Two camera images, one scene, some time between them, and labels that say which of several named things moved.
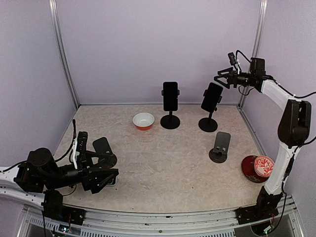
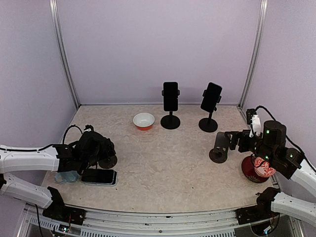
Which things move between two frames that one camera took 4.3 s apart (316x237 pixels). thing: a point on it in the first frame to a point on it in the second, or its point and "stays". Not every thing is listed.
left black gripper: (96, 186) to (104, 153)
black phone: (211, 97) stays
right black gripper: (232, 77) to (237, 135)
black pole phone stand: (209, 124) stays
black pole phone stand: (170, 121) stays
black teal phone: (170, 98) stays
